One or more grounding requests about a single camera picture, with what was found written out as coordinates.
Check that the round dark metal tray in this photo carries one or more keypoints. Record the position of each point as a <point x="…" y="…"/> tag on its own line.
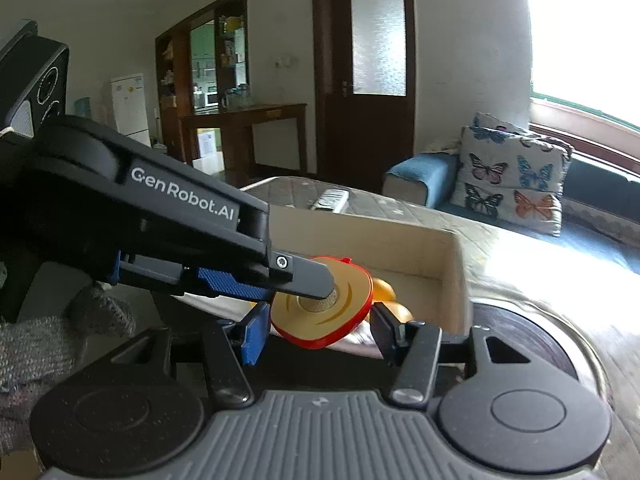
<point x="545" y="340"/>

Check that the cardboard box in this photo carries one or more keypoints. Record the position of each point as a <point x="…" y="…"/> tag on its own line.
<point x="430" y="260"/>

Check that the red toy apple half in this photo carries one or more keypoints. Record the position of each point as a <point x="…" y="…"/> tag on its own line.
<point x="325" y="310"/>

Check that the wooden console table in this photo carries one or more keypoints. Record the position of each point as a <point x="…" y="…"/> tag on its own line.
<point x="245" y="112"/>

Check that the brown door with glass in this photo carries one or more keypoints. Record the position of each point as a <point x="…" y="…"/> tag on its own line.
<point x="330" y="85"/>

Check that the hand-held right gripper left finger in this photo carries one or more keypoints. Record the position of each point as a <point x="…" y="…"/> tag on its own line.
<point x="254" y="335"/>

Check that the orange toy fruit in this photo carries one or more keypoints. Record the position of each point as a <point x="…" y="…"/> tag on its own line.
<point x="400" y="311"/>
<point x="384" y="290"/>

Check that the white remote control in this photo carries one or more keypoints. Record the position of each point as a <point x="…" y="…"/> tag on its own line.
<point x="330" y="200"/>

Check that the bright window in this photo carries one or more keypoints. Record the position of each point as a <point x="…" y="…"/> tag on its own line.
<point x="585" y="30"/>

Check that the water dispenser bottle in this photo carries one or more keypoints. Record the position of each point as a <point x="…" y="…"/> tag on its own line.
<point x="83" y="107"/>

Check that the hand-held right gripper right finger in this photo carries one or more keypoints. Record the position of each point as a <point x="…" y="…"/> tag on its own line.
<point x="384" y="332"/>

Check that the wooden shelf cabinet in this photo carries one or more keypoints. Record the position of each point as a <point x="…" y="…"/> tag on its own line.
<point x="175" y="60"/>

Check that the blue sofa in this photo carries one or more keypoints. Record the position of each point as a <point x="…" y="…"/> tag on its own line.
<point x="415" y="175"/>

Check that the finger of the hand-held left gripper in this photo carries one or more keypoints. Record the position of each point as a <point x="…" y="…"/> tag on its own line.
<point x="230" y="282"/>
<point x="305" y="272"/>

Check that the butterfly print cushion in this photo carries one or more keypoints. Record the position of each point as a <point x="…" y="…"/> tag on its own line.
<point x="515" y="162"/>
<point x="500" y="122"/>
<point x="510" y="207"/>

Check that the white box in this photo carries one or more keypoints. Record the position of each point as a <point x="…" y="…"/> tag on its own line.
<point x="207" y="152"/>

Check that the white refrigerator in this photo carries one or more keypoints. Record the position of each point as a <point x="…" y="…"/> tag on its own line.
<point x="131" y="105"/>

